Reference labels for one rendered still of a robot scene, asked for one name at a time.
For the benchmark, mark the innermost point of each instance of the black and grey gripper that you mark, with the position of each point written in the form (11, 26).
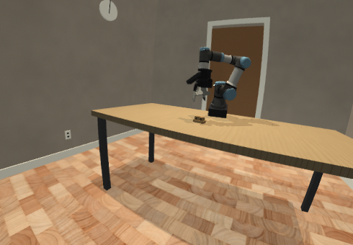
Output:
(205, 77)

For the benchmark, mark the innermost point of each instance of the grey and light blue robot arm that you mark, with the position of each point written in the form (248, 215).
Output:
(225, 89)

